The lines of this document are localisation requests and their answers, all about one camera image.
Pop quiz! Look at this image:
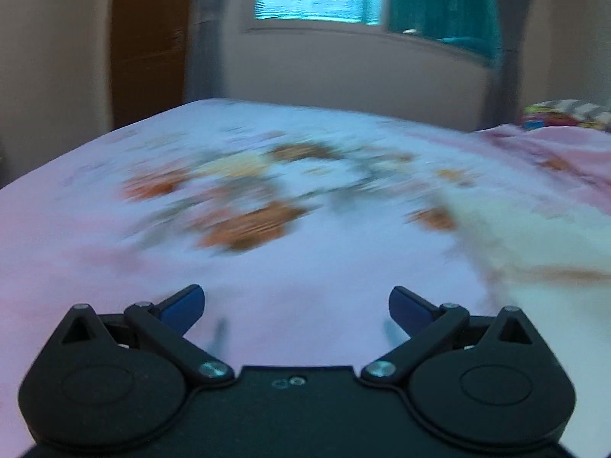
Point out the grey striped pillow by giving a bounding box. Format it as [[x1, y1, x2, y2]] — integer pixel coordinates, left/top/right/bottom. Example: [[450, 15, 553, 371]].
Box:
[[535, 99, 611, 127]]

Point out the teal curtain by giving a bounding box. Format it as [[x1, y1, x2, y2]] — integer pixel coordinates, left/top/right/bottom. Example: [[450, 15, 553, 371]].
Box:
[[384, 0, 503, 66]]

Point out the pink floral bed sheet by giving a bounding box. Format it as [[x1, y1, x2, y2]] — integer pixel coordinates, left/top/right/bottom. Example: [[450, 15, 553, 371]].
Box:
[[0, 98, 611, 458]]

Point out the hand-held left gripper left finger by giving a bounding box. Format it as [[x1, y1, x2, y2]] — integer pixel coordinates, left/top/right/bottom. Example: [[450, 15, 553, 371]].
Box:
[[58, 284, 236, 387]]

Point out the brown wooden door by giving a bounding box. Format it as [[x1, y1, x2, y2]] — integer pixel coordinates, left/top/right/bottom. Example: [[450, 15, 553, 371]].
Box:
[[111, 0, 192, 131]]

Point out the colourful floral pillow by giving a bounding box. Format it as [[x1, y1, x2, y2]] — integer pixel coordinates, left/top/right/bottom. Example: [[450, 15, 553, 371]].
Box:
[[521, 107, 611, 133]]

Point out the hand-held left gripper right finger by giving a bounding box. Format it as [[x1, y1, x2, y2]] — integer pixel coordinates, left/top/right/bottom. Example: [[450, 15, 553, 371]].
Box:
[[361, 285, 536, 387]]

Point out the pink blanket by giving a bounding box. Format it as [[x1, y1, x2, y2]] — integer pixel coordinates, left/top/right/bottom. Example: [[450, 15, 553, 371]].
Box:
[[477, 123, 611, 201]]

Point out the cream knitted garment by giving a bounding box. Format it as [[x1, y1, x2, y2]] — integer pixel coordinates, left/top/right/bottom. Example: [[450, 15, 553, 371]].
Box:
[[446, 191, 611, 440]]

